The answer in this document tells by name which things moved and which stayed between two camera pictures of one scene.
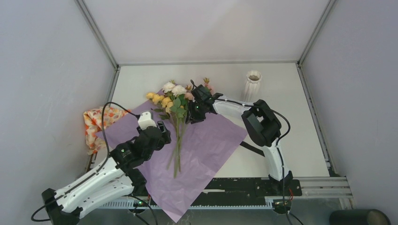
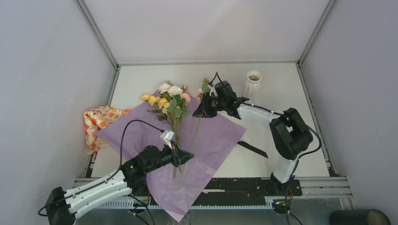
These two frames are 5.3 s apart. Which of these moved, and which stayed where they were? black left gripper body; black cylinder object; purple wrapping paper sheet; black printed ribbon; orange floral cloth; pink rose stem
Moved: pink rose stem; black left gripper body
Stayed: black printed ribbon; orange floral cloth; purple wrapping paper sheet; black cylinder object
